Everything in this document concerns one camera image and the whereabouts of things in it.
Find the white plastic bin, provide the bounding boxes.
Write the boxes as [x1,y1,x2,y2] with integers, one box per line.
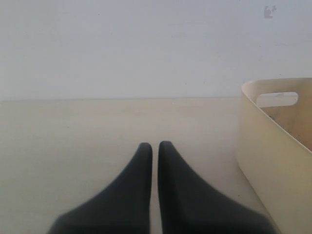
[236,78,312,234]

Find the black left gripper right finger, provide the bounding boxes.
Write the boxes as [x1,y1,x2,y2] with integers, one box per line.
[157,141,276,234]

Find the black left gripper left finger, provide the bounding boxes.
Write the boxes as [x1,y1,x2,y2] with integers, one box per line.
[48,142,153,234]

